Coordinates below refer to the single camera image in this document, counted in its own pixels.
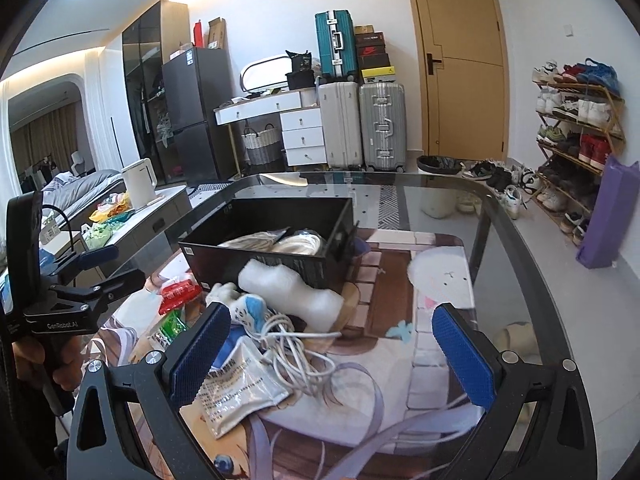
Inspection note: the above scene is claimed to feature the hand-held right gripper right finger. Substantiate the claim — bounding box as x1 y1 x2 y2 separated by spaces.
431 302 598 480

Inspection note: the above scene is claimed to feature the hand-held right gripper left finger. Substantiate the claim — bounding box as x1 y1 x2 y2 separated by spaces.
67 302 233 480

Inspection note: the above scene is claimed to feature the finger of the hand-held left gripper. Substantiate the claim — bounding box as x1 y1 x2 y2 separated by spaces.
50 246 121 282
51 268 147 312

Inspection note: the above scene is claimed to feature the green snack packet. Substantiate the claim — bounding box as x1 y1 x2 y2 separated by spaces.
149 309 189 352

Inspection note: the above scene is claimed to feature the silver foil packet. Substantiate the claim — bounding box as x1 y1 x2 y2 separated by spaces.
194 335 294 439

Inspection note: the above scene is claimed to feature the red snack packet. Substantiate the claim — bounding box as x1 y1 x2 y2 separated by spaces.
159 279 202 317

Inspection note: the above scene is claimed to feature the white blue plush bird keychain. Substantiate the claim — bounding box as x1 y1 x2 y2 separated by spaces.
206 282 267 335

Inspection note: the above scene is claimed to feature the white charging cable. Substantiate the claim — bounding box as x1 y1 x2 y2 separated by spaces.
247 309 382 392

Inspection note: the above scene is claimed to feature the black cardboard box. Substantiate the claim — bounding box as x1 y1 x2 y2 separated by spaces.
178 197 358 297

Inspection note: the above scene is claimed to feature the white foam block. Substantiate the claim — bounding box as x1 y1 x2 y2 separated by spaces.
237 257 347 334

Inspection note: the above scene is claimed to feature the person's left hand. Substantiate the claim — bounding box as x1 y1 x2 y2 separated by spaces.
14 334 82 387

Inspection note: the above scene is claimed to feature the pile of colourful snack packets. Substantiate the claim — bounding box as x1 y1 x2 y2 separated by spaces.
81 194 137 252

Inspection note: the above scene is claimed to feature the beige slipper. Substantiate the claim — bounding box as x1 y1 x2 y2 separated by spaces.
492 322 542 362

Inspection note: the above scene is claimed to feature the white top side table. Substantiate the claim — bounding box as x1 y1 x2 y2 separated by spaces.
60 185 193 281

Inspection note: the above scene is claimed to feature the bed with grey bedding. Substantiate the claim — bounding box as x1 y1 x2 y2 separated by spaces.
40 170 126 211

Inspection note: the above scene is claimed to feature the white electric kettle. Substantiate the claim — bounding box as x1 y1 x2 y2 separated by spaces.
121 158 158 209

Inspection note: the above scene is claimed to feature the printed cartoon table mat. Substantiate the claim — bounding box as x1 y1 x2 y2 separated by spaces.
97 227 493 480

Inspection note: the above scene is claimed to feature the brown curtain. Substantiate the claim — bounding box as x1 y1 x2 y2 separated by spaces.
10 107 85 183

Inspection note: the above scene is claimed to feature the patterned floor rug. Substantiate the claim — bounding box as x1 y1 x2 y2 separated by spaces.
377 185 412 231

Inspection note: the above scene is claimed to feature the dark glass cabinet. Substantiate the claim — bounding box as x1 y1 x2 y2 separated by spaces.
122 1 191 181

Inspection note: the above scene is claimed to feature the white trash bin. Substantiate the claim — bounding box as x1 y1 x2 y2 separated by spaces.
417 155 465 219

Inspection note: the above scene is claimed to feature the black refrigerator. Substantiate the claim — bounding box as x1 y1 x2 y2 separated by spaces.
161 47 240 185

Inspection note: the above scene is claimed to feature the pile of loose shoes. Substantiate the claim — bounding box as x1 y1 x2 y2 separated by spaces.
461 159 541 220

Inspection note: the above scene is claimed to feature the grey white laundry basket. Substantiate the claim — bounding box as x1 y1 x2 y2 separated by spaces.
242 126 285 166

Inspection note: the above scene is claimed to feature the purple bag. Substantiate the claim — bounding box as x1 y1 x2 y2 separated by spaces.
575 155 640 269

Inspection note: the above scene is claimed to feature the wooden shoe rack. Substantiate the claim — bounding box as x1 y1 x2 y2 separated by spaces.
531 60 627 247

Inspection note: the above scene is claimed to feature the white dressing table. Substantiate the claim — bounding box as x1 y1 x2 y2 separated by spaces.
214 87 328 168

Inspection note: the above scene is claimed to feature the silver suitcase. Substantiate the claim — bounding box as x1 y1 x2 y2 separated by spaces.
358 82 407 173

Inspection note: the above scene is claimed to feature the oval mirror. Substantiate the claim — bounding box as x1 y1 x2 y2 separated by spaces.
240 55 296 93

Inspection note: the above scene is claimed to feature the brown cardboard box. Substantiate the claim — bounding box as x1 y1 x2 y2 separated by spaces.
207 17 227 51

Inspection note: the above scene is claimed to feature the tan wooden door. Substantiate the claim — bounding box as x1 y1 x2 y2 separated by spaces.
402 0 511 162

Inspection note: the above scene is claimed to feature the white suitcase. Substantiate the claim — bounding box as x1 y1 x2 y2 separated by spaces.
317 81 363 170

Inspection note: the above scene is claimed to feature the black handbag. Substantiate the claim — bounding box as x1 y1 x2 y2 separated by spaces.
285 50 317 92

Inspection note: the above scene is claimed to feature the stack of shoe boxes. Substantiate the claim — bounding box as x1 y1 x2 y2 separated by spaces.
354 25 393 85

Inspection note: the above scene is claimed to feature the teal suitcase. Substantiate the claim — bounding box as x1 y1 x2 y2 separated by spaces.
314 10 360 81

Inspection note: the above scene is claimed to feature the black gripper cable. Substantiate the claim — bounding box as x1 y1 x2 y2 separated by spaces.
41 205 79 257

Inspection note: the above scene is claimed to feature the coiled white cable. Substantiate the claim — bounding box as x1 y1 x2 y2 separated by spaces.
219 230 324 257

